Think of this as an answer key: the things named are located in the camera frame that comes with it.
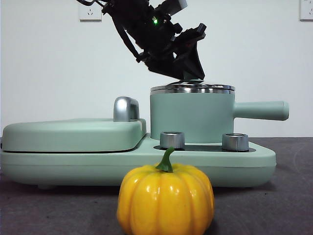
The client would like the glass lid with green knob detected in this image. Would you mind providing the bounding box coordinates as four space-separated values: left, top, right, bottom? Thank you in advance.
150 73 235 92

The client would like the yellow pumpkin with green stem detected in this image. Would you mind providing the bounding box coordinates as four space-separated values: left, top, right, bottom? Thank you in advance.
116 146 215 235

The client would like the mint green steamer pot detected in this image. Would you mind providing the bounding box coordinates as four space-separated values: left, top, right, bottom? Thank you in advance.
149 87 290 144

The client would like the silver control knob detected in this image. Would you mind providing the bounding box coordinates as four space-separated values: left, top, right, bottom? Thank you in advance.
222 133 249 151
159 131 185 150

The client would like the mint green breakfast machine base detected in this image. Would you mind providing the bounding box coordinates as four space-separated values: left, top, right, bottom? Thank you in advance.
0 132 277 190

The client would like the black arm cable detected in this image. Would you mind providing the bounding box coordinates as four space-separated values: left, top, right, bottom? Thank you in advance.
112 12 145 63

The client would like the white wall socket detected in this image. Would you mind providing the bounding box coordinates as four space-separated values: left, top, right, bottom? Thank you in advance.
78 0 103 23
299 0 313 22

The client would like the green griddle cover, silver handle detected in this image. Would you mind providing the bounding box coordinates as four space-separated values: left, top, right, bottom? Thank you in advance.
1 96 147 152

